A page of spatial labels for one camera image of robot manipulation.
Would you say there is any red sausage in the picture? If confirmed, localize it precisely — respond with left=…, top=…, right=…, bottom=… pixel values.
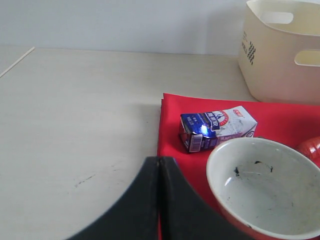
left=296, top=136, right=320, bottom=167

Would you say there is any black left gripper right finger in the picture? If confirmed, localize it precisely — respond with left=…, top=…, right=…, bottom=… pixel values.
left=159, top=156, right=252, bottom=240

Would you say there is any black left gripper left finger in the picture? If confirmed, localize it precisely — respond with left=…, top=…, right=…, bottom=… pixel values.
left=70, top=156, right=160, bottom=240

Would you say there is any white ceramic bowl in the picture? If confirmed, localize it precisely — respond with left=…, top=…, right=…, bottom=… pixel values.
left=206, top=137, right=320, bottom=240

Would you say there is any blue white milk carton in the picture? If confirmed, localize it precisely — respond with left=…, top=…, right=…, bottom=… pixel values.
left=179, top=105, right=258, bottom=153

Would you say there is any cream plastic bin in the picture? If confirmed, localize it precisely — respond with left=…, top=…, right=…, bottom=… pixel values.
left=238, top=0, right=320, bottom=105

